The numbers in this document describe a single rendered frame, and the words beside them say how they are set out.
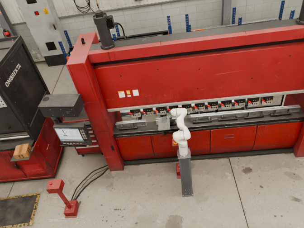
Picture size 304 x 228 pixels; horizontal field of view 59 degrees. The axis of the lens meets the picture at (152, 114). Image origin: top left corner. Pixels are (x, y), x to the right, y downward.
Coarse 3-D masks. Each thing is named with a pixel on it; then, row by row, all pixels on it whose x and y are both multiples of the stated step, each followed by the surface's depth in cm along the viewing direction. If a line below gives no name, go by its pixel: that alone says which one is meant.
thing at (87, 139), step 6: (54, 126) 360; (60, 126) 358; (66, 126) 357; (72, 126) 355; (78, 126) 353; (84, 126) 353; (84, 132) 358; (84, 138) 367; (90, 138) 372; (78, 144) 379; (84, 144) 376; (90, 144) 374
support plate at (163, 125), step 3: (159, 120) 427; (168, 120) 424; (159, 123) 421; (162, 123) 420; (165, 123) 419; (168, 123) 418; (159, 126) 417; (162, 126) 416; (165, 126) 415; (168, 126) 414; (159, 129) 412; (162, 129) 411; (165, 129) 410; (168, 129) 409
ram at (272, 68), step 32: (128, 64) 361; (160, 64) 359; (192, 64) 358; (224, 64) 358; (256, 64) 357; (288, 64) 357; (160, 96) 396; (192, 96) 396; (224, 96) 395; (256, 96) 395
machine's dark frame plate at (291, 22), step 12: (252, 24) 345; (264, 24) 340; (276, 24) 336; (288, 24) 332; (156, 36) 358; (168, 36) 353; (180, 36) 348; (192, 36) 344; (204, 36) 340; (96, 48) 356; (228, 48) 351; (240, 48) 351; (120, 60) 365; (132, 60) 365
